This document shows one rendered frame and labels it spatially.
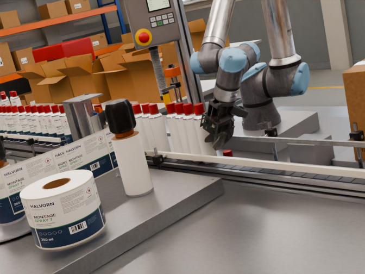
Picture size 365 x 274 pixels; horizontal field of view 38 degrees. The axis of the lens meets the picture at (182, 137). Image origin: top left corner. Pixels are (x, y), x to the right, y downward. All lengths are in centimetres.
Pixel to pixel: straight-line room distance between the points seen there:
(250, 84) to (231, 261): 89
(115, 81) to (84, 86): 37
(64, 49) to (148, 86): 370
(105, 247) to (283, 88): 90
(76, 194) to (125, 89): 268
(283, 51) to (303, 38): 619
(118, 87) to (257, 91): 224
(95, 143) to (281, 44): 72
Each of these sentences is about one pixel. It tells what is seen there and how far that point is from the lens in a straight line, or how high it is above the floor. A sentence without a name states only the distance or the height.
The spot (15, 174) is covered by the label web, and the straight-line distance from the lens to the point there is 167.
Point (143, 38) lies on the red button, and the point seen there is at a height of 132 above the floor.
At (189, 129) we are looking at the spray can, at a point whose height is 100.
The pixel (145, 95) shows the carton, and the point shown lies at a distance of 373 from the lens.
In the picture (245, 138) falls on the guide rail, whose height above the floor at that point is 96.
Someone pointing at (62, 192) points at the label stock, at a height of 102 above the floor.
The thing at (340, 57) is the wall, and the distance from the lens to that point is 770.
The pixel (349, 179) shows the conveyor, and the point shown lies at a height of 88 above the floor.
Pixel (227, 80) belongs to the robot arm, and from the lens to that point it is 155.
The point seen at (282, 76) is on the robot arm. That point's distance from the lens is 191.
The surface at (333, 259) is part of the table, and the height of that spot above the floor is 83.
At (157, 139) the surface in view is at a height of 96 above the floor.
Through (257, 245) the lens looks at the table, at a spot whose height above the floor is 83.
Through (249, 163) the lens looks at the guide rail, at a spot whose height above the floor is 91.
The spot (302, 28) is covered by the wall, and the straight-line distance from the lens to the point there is 806.
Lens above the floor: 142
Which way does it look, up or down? 14 degrees down
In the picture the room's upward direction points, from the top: 13 degrees counter-clockwise
